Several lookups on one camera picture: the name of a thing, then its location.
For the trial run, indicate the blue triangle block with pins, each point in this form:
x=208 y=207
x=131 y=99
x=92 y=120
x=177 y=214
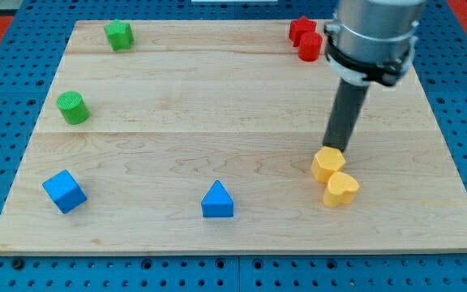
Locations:
x=217 y=202

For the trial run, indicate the green cylinder block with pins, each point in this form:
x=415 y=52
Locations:
x=72 y=107

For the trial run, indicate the yellow heart block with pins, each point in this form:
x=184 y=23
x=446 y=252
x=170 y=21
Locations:
x=341 y=189

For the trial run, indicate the green star block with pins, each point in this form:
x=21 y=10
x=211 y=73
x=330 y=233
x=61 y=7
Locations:
x=119 y=35

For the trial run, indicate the red cylinder block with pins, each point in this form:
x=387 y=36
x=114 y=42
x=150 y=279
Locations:
x=309 y=46

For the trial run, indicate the yellow hexagon block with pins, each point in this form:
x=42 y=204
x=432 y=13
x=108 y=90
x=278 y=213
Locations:
x=326 y=162

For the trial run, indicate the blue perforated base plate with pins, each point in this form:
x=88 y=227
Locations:
x=30 y=52

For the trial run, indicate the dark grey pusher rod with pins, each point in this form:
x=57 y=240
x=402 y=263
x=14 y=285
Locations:
x=345 y=111

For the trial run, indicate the wooden board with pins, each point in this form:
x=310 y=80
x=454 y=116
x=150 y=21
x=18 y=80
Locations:
x=197 y=101

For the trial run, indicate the red star block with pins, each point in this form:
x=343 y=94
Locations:
x=300 y=26

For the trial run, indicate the blue cube block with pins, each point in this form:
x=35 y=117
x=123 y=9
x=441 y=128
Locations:
x=64 y=191

